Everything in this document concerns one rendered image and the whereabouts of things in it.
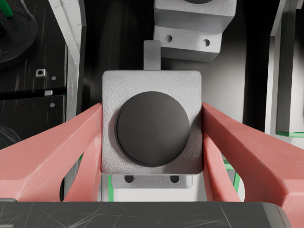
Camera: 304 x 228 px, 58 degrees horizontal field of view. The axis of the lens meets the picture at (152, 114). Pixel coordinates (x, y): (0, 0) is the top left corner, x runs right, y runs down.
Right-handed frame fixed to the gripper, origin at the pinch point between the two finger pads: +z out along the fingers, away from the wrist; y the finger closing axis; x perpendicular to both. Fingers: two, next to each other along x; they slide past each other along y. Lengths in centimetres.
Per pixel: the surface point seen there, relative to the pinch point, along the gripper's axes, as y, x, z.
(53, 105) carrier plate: 16.9, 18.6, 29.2
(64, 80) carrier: 15.7, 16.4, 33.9
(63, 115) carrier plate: 15.0, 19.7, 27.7
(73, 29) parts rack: 6.6, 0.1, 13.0
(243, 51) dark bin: -6.8, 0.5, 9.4
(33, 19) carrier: 23, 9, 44
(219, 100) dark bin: -5.0, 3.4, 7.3
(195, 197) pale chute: -5.7, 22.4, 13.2
